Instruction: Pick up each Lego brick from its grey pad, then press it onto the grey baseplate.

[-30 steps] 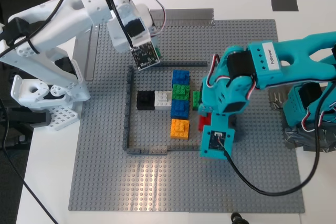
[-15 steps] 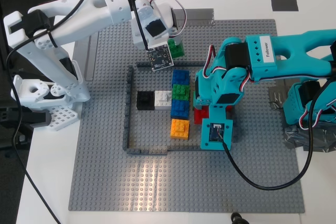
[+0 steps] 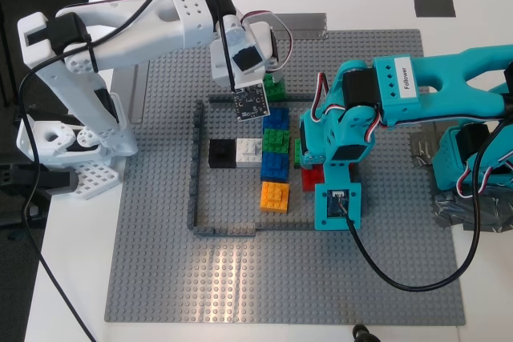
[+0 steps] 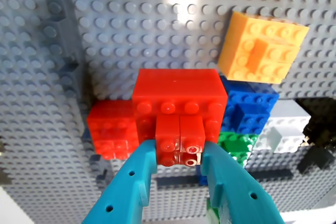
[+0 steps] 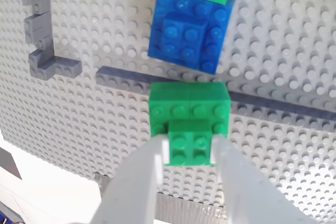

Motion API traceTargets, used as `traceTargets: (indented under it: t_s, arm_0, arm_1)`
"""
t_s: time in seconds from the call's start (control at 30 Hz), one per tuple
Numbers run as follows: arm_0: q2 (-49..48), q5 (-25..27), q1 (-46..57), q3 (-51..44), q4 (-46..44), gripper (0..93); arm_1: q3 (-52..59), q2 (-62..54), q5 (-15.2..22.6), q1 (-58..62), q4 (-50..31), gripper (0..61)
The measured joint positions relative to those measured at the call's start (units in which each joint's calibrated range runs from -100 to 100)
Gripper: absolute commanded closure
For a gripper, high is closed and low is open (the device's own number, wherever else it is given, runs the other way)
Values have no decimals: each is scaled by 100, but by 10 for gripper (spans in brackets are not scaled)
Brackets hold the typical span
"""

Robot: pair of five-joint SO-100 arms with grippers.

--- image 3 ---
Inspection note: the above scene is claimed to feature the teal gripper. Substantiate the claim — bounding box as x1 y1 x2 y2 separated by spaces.
299 107 378 183

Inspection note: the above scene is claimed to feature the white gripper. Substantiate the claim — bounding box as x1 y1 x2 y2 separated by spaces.
210 13 287 91

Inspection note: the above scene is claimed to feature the red lego cube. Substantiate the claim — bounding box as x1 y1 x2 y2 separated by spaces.
301 165 326 193

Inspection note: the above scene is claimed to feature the blue lego cube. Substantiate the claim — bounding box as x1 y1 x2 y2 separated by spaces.
262 108 291 131
260 151 291 183

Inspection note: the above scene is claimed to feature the orange lego cube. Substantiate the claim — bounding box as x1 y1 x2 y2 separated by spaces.
260 181 291 214

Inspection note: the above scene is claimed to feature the white lego cube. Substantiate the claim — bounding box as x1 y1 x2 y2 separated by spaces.
235 138 264 169

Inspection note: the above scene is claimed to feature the black lego cube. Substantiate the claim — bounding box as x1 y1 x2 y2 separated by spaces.
208 139 237 169

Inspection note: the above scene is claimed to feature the white Follower label sticker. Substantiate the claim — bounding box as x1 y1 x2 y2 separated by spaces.
394 54 418 99

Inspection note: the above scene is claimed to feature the grey lego baseplate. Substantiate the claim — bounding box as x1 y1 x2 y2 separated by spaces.
103 28 467 325

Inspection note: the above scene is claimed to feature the dark grey tape square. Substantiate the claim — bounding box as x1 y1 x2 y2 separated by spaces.
413 0 457 18

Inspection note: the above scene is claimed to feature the black stand knob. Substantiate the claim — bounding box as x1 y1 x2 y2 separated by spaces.
351 322 382 342

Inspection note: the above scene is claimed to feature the black table clamp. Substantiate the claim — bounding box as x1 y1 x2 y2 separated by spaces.
0 161 78 199

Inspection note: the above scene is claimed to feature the white arm servo wire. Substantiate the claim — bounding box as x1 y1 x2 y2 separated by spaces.
240 10 296 74

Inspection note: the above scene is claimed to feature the black camera circuit board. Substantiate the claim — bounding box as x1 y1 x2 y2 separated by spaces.
231 82 272 123

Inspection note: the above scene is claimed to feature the teal camera mount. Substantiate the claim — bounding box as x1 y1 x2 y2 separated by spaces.
313 181 363 231

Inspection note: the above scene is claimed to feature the thin dark grey lego wall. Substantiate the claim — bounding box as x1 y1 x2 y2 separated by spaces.
255 222 316 232

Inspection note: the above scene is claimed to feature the crumpled grey duct tape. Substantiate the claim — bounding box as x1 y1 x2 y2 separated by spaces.
431 189 513 235
409 131 440 170

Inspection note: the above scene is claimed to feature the flat grey duct tape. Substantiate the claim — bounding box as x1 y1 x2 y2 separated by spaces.
418 119 446 195

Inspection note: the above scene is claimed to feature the teal arm servo wire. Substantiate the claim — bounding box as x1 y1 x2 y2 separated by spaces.
456 117 513 201

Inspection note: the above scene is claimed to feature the black camera cable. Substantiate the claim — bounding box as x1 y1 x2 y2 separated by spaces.
340 111 513 293
18 0 237 342

